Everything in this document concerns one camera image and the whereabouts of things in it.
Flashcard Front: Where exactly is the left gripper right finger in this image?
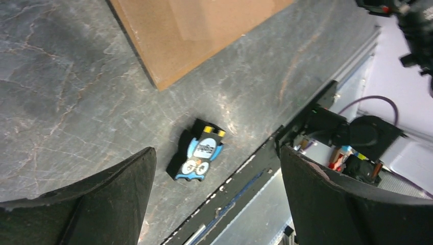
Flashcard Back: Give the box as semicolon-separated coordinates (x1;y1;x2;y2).
280;146;432;244

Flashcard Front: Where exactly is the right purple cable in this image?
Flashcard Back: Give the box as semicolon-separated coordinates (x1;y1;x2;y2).
338;95;433;200

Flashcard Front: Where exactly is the brown cardboard backing board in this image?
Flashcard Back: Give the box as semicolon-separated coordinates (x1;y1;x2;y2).
111;0;291;90

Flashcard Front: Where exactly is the blue owl toy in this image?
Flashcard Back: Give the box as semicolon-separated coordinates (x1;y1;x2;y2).
166;118;226;182

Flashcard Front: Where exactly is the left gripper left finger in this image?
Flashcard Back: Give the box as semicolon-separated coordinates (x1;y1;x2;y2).
1;147;157;244

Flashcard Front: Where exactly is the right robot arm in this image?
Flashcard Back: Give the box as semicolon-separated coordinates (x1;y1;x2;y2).
303;1;432;162

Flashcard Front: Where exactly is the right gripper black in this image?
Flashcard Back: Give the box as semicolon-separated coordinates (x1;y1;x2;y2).
355;0;432;96

